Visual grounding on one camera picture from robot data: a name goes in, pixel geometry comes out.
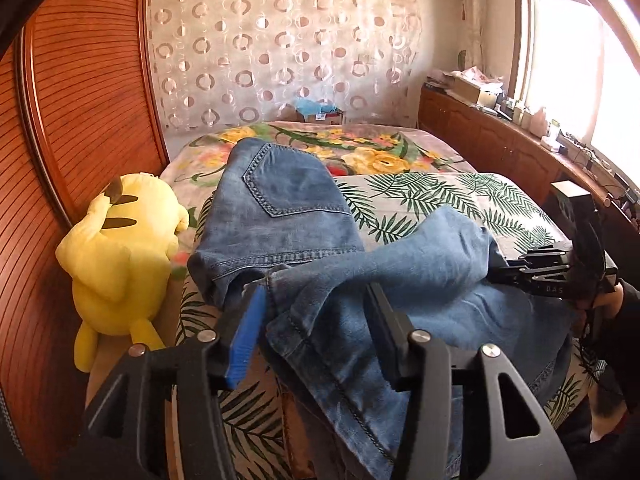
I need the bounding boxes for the white patterned window curtain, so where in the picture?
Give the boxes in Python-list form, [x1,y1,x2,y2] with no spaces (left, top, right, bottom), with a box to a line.
[452,0,488,75]

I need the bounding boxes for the yellow plush toy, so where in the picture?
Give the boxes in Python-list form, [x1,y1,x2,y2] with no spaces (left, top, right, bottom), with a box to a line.
[55,173,190,373]

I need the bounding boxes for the wooden slatted wardrobe door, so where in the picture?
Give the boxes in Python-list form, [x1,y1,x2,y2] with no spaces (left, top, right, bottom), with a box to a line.
[0,0,169,461]

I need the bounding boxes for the blue denim pants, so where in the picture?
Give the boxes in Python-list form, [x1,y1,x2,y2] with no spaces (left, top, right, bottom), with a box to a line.
[187,138,576,480]

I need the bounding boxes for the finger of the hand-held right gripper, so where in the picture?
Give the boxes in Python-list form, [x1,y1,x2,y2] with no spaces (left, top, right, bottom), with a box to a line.
[487,264,572,298]
[517,244,572,268]

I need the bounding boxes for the long wooden cabinet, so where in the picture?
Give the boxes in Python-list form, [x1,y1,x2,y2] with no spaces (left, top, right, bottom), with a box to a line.
[419,85,640,233]

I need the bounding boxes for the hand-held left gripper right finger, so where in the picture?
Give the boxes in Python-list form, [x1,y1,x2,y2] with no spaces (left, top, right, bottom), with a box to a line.
[365,282,577,480]

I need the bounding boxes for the wooden framed window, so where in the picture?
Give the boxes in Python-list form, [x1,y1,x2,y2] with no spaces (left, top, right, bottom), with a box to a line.
[512,0,640,181]

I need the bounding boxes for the person's dark clothing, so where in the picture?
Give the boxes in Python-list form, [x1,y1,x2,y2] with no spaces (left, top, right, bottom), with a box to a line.
[557,400,640,480]

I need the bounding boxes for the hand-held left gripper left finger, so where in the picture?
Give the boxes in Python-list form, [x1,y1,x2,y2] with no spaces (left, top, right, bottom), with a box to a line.
[82,287,268,480]

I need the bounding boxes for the floral pillow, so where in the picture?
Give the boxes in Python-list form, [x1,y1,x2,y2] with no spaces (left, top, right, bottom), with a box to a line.
[159,121,479,198]

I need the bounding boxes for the open cardboard box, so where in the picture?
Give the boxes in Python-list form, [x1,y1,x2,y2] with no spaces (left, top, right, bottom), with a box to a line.
[452,77,502,107]

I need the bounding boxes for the cardboard box with blue cloth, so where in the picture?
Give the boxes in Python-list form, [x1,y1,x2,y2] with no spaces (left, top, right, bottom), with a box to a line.
[294,99,346,125]

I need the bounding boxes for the person's right hand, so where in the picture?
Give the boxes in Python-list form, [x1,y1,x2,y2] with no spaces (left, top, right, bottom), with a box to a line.
[592,285,626,317]

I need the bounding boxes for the sheer curtain with circles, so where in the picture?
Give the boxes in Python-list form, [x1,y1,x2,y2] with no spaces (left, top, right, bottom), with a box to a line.
[146,0,423,133]

